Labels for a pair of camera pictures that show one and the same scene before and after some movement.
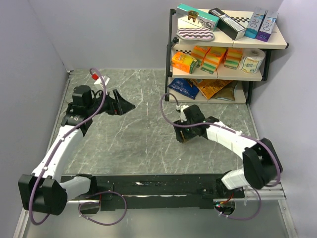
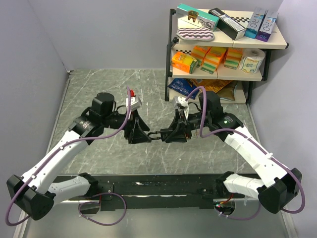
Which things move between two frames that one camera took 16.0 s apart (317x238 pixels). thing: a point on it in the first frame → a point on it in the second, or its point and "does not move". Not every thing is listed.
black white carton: x=228 y=25 does not move
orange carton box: x=183 y=62 does not move
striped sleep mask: x=196 y=33 does not move
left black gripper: x=116 y=108 → x=132 y=130
